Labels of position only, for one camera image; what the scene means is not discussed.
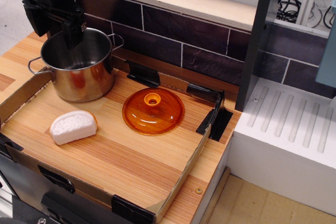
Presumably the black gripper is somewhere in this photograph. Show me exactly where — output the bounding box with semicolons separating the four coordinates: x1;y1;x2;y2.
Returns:
23;0;86;49

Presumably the stainless steel pot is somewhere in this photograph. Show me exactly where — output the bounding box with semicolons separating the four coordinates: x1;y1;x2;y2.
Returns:
28;28;124;102

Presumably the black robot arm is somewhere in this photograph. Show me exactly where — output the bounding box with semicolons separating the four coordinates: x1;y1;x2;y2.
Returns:
23;0;86;49

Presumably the cardboard fence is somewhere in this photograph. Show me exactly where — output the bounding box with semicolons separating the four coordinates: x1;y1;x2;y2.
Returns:
1;54;211;222

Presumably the orange glass pot lid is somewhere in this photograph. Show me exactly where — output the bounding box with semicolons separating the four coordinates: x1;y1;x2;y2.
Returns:
122;88;185;136

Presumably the white toy bread slice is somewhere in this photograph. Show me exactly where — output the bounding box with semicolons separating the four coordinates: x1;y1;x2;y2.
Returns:
49;110;98;145

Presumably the black tape at back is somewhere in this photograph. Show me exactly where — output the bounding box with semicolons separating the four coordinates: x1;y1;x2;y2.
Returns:
126;60;160;88

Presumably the black tape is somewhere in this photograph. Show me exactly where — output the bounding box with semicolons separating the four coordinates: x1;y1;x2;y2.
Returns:
126;60;160;88
38;165;76;194

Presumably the black tape left edge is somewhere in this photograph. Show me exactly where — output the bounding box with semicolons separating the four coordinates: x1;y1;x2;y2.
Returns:
1;133;24;161

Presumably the black tape front left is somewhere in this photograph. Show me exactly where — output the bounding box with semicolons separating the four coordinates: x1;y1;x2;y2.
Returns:
38;165;76;194

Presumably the black tape right corner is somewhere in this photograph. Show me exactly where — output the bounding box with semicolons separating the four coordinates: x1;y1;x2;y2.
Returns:
186;83;233;142

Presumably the black tape corner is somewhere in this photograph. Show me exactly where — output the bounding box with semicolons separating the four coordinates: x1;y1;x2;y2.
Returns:
111;195;156;224
186;83;233;142

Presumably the black tape front corner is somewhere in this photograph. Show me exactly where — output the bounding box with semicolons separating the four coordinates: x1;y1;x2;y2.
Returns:
111;195;156;224

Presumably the brass screw in countertop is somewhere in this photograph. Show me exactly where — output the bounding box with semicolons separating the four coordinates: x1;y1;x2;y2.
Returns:
195;188;203;194

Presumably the white drainboard sink unit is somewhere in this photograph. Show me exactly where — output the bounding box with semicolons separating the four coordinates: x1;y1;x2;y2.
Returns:
228;78;335;215

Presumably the teal grey box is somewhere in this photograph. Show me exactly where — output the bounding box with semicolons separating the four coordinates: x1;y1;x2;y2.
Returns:
316;20;335;88

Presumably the black base bracket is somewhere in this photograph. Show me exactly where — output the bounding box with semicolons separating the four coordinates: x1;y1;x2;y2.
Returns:
41;192;115;223

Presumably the dark grey vertical post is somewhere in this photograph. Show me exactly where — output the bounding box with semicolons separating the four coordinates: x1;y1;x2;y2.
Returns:
235;0;279;112

